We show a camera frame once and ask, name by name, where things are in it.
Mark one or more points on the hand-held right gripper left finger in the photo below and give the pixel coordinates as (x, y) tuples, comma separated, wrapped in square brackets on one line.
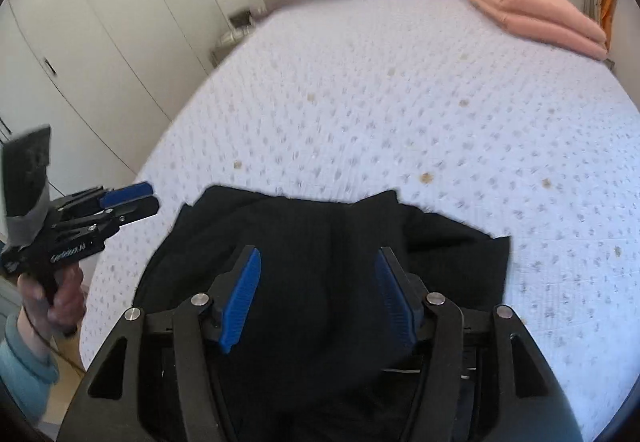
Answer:
[(240, 297)]

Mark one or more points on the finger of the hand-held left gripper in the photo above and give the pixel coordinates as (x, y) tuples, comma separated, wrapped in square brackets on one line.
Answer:
[(137, 213), (127, 194)]

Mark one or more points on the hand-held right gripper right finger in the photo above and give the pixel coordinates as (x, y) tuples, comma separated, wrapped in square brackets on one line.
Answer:
[(395, 297)]

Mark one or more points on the black hooded jacket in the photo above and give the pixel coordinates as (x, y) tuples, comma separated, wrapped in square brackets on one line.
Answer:
[(325, 242)]

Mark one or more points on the person's left hand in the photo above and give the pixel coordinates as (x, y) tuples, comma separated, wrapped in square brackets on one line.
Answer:
[(65, 312)]

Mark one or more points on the white wardrobe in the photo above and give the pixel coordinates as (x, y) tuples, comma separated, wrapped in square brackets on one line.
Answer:
[(100, 21)]

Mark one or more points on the bed with floral quilted cover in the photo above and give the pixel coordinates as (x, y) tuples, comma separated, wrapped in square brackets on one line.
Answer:
[(400, 121)]

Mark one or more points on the white nightstand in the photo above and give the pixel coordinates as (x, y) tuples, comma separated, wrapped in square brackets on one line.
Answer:
[(230, 39)]

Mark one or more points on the folded pink blanket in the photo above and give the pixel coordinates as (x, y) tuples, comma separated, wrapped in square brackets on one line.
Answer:
[(530, 14)]

